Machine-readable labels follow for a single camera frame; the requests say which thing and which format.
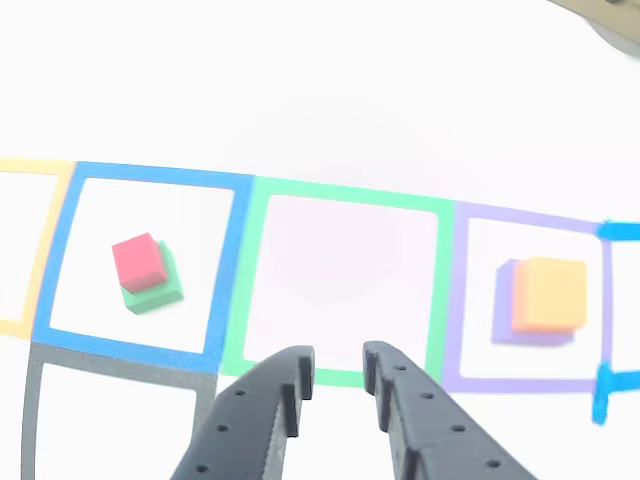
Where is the purple square block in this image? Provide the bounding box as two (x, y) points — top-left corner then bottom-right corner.
(490, 258), (576, 347)

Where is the green cube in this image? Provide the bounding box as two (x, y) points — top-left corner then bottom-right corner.
(120, 240), (185, 316)

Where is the orange square block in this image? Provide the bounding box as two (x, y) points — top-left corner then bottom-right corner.
(510, 256), (589, 334)

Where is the small red cube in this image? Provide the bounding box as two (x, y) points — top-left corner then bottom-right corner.
(111, 232), (167, 295)

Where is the blue tape strip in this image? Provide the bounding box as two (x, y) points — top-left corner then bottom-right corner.
(592, 362), (640, 426)
(594, 219), (640, 242)

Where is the brown cardboard box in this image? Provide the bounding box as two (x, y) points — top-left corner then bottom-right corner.
(547, 0), (640, 41)

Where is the purple square frame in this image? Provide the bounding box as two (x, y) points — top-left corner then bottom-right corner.
(440, 200), (614, 395)

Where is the green square frame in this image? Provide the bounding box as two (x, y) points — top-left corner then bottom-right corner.
(219, 174), (456, 390)

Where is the black square frame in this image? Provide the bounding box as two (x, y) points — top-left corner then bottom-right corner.
(20, 342), (220, 480)

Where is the blue square frame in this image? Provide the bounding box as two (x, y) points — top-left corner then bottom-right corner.
(32, 160), (256, 375)

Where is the orange square frame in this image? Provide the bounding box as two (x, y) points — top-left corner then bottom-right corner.
(0, 158), (76, 341)

